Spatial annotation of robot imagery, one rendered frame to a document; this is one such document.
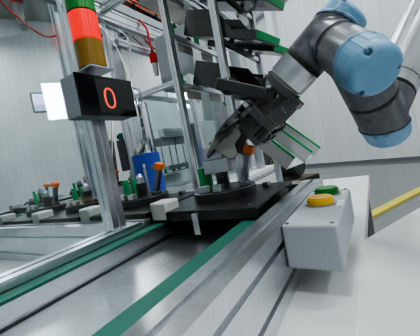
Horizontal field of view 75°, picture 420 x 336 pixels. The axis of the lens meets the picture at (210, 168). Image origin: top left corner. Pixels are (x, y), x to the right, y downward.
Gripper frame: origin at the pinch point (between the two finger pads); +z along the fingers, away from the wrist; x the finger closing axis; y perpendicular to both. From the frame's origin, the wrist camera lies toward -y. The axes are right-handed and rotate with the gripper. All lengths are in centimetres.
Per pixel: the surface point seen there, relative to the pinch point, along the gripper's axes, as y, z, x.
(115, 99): -15.1, -0.1, -17.6
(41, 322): 10.4, 12.8, -39.1
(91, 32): -24.9, -6.6, -19.6
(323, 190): 21.2, -12.0, -3.3
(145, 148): -49, 56, 56
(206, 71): -26.7, -4.8, 23.5
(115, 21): -135, 30, 81
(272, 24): -423, -42, 887
